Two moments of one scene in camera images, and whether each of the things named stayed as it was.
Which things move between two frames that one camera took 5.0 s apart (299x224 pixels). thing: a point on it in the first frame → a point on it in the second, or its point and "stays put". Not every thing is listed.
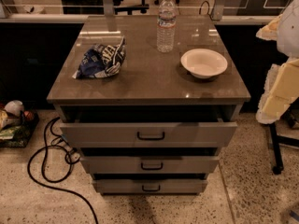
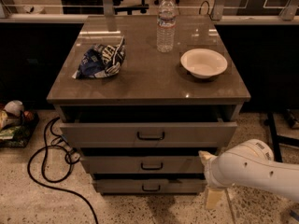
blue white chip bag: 100,61 stays put
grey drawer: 121,164 stays put
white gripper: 290,32 → 215,172
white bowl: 204,63 stays put
